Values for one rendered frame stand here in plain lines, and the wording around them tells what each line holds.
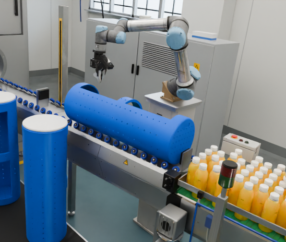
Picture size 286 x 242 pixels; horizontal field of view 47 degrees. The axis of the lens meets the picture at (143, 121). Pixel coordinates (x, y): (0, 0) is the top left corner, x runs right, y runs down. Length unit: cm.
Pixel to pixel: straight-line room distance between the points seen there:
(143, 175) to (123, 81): 257
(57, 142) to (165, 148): 70
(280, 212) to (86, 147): 127
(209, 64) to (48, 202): 211
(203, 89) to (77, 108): 173
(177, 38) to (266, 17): 275
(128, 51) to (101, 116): 230
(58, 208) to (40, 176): 30
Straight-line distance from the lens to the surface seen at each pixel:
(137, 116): 192
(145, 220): 290
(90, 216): 303
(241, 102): 483
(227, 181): 139
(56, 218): 243
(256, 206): 168
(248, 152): 202
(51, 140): 210
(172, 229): 170
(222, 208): 147
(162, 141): 181
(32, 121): 221
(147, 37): 405
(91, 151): 223
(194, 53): 361
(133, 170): 202
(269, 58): 459
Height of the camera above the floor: 187
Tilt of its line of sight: 21 degrees down
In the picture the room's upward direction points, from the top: 6 degrees clockwise
